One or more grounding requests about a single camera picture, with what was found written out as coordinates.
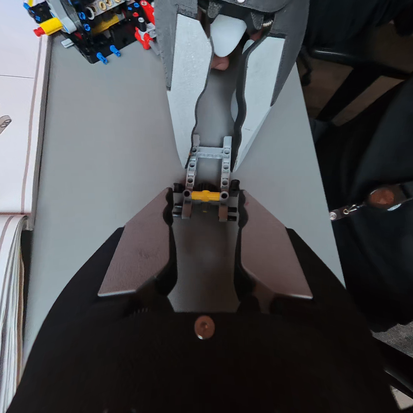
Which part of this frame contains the black office chair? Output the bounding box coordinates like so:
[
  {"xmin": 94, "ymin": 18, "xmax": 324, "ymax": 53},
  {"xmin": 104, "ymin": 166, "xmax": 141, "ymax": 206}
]
[{"xmin": 298, "ymin": 19, "xmax": 413, "ymax": 124}]

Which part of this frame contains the partly built lego model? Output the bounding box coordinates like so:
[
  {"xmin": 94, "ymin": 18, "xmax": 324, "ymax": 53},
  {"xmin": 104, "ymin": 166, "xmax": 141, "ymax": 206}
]
[{"xmin": 23, "ymin": 0, "xmax": 159, "ymax": 64}]

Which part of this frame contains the person's right forearm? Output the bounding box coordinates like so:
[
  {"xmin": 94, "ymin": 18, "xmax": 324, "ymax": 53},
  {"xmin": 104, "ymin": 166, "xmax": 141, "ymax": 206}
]
[{"xmin": 305, "ymin": 0, "xmax": 413, "ymax": 49}]

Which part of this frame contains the person's dark clothing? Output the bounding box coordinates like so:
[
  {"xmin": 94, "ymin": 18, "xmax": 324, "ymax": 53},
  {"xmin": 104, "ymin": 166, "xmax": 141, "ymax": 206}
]
[{"xmin": 314, "ymin": 77, "xmax": 413, "ymax": 330}]

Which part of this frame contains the grey lego frame assembly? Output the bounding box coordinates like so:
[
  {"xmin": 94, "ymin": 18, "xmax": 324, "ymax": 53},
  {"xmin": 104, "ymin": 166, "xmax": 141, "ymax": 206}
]
[{"xmin": 172, "ymin": 136, "xmax": 241, "ymax": 223}]

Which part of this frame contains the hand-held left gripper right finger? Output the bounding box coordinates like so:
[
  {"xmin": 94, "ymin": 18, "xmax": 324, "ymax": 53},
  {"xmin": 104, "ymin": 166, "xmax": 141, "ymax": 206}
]
[{"xmin": 234, "ymin": 190, "xmax": 313, "ymax": 299}]

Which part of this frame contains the black lanyard badge reel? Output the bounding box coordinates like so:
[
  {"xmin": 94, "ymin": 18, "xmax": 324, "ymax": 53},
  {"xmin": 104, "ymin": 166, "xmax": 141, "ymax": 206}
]
[{"xmin": 329, "ymin": 183, "xmax": 413, "ymax": 222}]

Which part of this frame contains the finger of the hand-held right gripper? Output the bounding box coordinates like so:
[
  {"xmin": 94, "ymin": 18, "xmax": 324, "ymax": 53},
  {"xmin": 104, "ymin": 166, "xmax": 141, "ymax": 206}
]
[
  {"xmin": 167, "ymin": 14, "xmax": 214, "ymax": 169},
  {"xmin": 230, "ymin": 35, "xmax": 290, "ymax": 172}
]

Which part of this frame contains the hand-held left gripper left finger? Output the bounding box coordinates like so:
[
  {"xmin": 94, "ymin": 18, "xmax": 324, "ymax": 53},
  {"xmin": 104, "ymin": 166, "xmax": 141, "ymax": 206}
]
[{"xmin": 98, "ymin": 188, "xmax": 178, "ymax": 297}]

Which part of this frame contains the lego instruction booklet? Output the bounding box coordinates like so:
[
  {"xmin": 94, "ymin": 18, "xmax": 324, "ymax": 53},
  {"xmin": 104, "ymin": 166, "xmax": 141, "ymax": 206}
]
[{"xmin": 0, "ymin": 0, "xmax": 52, "ymax": 413}]

